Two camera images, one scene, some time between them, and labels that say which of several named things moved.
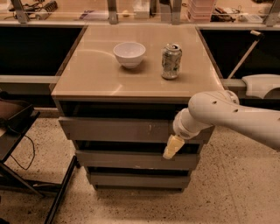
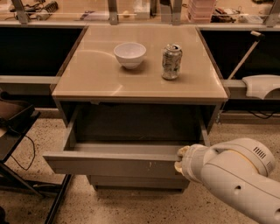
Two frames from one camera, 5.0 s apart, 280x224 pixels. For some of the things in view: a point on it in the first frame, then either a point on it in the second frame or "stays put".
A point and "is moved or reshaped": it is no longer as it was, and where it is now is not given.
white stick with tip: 246,54 stays put
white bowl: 129,54 stays put
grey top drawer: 124,130 is moved or reshaped
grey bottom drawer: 139,180 stays put
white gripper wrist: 184,131 → 191,161
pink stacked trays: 200,11 stays put
